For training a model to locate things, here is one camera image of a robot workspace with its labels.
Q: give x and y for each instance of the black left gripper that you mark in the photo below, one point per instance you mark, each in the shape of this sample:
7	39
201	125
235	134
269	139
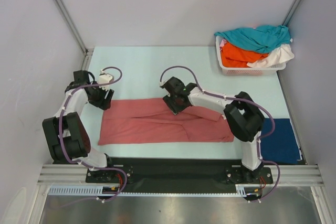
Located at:
103	103

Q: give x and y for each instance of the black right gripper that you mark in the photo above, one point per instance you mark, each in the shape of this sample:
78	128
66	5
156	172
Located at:
168	99

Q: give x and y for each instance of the pink polo shirt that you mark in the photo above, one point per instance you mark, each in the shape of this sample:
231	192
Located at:
151	121

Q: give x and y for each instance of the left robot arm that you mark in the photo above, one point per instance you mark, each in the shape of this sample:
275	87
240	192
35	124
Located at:
67	139

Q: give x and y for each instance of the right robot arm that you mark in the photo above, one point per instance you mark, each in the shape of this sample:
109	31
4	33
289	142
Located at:
245	120

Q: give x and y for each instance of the orange t shirt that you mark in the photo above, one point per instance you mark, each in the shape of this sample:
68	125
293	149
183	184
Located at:
234	57

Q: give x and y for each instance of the white plastic laundry basket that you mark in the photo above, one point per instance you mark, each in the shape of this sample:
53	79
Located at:
244	71

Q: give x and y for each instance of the teal t shirt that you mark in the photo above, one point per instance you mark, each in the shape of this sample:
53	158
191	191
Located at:
262	39

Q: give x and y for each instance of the folded navy blue shirt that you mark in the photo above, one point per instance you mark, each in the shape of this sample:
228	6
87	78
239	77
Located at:
281	146

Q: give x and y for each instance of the white t shirt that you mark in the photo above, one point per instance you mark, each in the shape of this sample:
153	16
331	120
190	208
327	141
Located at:
280	55

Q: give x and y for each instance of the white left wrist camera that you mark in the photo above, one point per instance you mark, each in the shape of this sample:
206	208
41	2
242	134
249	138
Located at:
104	80

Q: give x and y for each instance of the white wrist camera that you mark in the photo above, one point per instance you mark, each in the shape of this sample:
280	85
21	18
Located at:
161	84
104	80

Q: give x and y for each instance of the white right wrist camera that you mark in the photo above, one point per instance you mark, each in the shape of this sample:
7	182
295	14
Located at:
161	84

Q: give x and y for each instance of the aluminium frame post left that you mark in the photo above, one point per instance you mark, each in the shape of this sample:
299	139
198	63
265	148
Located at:
71	25

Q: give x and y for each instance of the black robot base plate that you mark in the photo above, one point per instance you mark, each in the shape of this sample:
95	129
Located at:
179	176

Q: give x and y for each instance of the aluminium frame rail front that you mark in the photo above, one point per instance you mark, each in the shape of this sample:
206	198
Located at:
290	175

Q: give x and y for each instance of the white slotted cable duct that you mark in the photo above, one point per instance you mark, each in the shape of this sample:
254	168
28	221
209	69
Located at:
107	191

